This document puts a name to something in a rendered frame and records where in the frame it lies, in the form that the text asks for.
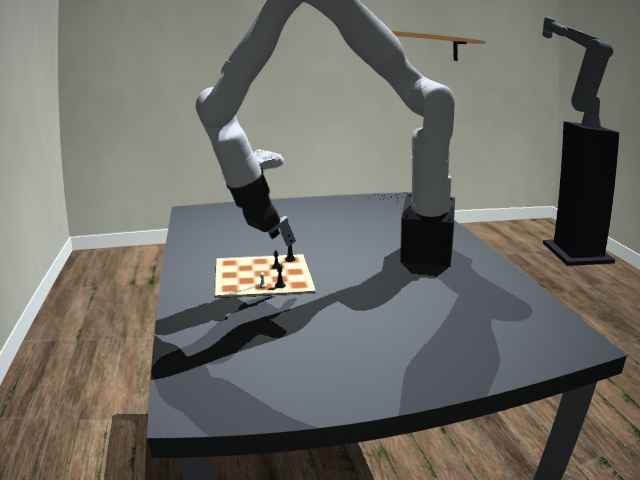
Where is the cream and brown chessboard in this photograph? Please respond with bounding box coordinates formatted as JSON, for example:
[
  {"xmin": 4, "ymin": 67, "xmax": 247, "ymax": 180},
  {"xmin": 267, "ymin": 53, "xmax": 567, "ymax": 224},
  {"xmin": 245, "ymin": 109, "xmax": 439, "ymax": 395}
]
[{"xmin": 215, "ymin": 255, "xmax": 316, "ymax": 298}]

